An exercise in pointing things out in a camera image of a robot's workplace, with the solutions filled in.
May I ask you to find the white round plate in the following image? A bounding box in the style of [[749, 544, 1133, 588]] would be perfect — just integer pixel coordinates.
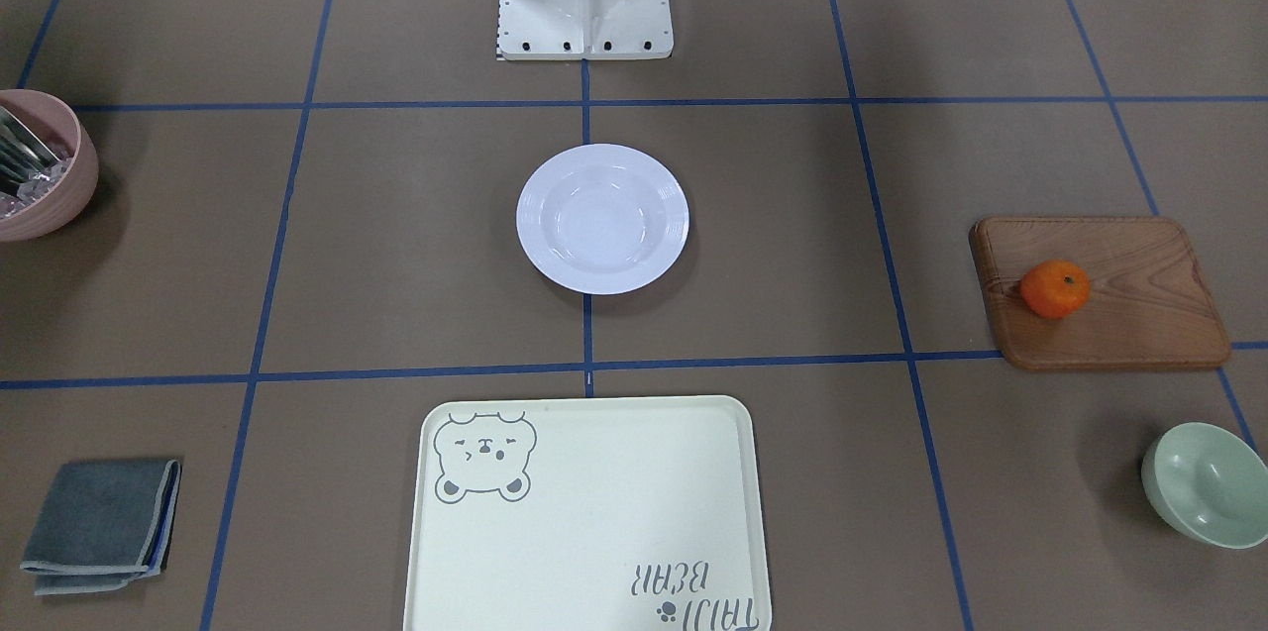
[[515, 144, 691, 295]]

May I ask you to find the orange mandarin fruit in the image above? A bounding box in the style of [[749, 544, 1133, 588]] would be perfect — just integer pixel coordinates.
[[1018, 260, 1092, 321]]

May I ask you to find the cream bear tray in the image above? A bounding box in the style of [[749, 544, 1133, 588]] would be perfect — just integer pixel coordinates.
[[402, 395, 773, 630]]

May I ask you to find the wooden cutting board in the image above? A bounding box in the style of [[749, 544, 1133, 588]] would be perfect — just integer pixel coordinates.
[[969, 215, 1232, 370]]

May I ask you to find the grey folded cloth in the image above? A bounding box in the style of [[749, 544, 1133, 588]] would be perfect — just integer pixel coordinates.
[[20, 459, 184, 596]]

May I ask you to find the pink bowl with ice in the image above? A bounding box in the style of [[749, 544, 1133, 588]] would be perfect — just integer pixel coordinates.
[[1, 89, 100, 245]]

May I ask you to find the mint green bowl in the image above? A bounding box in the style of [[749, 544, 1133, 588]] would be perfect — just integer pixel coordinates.
[[1140, 422, 1267, 550]]

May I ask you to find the metal scoop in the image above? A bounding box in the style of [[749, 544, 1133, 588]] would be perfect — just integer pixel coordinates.
[[1, 106, 62, 198]]

